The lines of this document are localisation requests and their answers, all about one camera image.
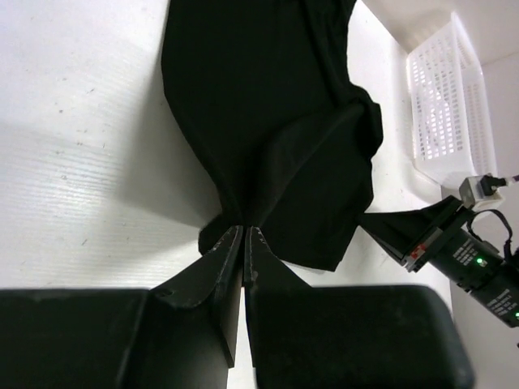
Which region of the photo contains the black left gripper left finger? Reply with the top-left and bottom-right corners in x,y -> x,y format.
1,227 -> 243,388

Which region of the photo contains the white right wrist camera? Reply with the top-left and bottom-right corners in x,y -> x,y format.
459,176 -> 504,212

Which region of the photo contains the white plastic basket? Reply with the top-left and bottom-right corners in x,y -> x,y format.
406,12 -> 497,190

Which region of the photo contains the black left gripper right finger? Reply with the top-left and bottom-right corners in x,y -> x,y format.
244,228 -> 474,388

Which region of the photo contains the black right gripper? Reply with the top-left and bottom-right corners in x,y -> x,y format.
404,196 -> 518,328

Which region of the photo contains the black tank top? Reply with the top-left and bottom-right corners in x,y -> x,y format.
161,0 -> 441,273

